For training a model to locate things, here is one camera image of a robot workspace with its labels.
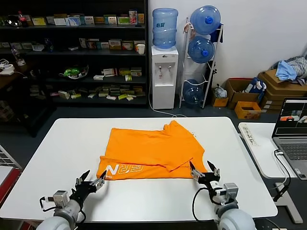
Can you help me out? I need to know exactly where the pink hanging item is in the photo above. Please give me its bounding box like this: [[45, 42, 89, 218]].
[[184, 23, 196, 40]]

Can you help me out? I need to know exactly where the cola bottle red label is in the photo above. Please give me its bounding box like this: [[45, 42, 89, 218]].
[[18, 11, 28, 27]]

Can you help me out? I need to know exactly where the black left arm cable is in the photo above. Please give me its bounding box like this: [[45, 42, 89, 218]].
[[39, 196, 58, 213]]

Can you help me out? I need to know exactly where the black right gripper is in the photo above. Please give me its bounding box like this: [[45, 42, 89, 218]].
[[189, 161, 222, 194]]

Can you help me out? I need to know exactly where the orange t-shirt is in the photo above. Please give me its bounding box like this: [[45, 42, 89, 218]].
[[96, 120, 208, 180]]

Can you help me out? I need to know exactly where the dark side desk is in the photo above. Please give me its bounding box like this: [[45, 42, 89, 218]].
[[0, 68, 58, 138]]

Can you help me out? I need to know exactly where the flat brown cardboard box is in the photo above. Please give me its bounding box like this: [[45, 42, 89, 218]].
[[261, 92, 307, 114]]

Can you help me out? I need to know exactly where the grey striped cloth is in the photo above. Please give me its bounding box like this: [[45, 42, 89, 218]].
[[287, 56, 307, 86]]

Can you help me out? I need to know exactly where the light blue cloth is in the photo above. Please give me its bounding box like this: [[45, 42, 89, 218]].
[[275, 60, 297, 81]]

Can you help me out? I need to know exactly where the bowl of green fruit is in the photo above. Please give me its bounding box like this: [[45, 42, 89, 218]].
[[59, 65, 89, 80]]

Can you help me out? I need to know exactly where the small yellow cardboard box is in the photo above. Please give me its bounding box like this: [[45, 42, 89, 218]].
[[212, 92, 229, 108]]

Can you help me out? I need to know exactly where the grey laptop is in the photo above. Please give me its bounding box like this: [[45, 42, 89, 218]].
[[271, 97, 307, 181]]

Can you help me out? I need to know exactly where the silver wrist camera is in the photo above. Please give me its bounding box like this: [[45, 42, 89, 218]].
[[52, 190, 67, 207], [223, 183, 239, 204]]

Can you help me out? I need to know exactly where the shiny metal bowl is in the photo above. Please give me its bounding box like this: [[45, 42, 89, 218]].
[[7, 15, 22, 27]]

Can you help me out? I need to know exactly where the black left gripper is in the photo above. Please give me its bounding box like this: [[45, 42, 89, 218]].
[[70, 170, 106, 205]]

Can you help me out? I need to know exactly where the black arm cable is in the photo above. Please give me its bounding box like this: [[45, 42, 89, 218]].
[[193, 188, 218, 222], [39, 196, 58, 213]]

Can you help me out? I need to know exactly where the red white cart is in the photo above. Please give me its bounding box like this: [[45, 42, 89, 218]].
[[0, 143, 23, 204]]

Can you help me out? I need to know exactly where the grey plastic bag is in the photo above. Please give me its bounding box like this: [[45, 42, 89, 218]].
[[214, 84, 228, 99]]

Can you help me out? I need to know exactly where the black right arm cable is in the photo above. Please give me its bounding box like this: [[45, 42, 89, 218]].
[[193, 188, 218, 222]]

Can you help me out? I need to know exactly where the large brown cardboard box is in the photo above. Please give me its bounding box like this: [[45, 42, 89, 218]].
[[258, 69, 307, 96]]

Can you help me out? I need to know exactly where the white plastic device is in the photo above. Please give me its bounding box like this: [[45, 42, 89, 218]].
[[0, 64, 15, 76]]

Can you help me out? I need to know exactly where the blue white medicine box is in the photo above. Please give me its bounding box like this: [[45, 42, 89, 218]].
[[67, 15, 82, 26]]

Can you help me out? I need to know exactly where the dark blue hanging cloth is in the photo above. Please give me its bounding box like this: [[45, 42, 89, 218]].
[[211, 23, 224, 44]]

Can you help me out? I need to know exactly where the orange cardboard box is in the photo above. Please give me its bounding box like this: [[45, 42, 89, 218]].
[[234, 101, 262, 120]]

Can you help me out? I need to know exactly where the clear bottle white base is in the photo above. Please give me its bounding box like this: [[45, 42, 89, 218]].
[[11, 46, 27, 67]]

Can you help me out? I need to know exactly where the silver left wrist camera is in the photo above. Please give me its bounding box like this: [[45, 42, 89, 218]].
[[52, 190, 67, 207]]

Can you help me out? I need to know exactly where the white jug rack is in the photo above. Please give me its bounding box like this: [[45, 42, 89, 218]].
[[179, 16, 224, 110]]

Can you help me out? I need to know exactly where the open brown cardboard box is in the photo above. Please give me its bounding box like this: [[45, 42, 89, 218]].
[[225, 78, 261, 110]]

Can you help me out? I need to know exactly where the white power cord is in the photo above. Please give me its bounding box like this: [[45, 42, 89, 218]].
[[148, 83, 187, 118]]

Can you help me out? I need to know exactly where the blue water jug with label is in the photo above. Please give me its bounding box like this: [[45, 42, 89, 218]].
[[152, 8, 179, 50]]

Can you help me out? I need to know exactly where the black laptop cable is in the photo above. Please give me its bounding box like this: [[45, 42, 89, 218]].
[[272, 149, 291, 202]]

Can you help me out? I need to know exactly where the white water dispenser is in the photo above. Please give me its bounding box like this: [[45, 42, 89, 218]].
[[151, 46, 180, 110]]

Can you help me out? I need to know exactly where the black tripod stand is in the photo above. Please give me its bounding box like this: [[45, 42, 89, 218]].
[[211, 59, 218, 82]]

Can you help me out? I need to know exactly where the black shelving unit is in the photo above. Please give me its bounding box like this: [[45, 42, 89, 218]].
[[0, 0, 149, 109]]

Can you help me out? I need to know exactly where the blue white bag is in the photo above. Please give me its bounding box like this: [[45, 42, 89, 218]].
[[245, 78, 267, 94]]

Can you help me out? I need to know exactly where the white side table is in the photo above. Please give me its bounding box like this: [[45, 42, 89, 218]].
[[237, 122, 303, 225]]

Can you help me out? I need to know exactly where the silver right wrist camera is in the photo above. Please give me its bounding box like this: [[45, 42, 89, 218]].
[[223, 183, 239, 204]]

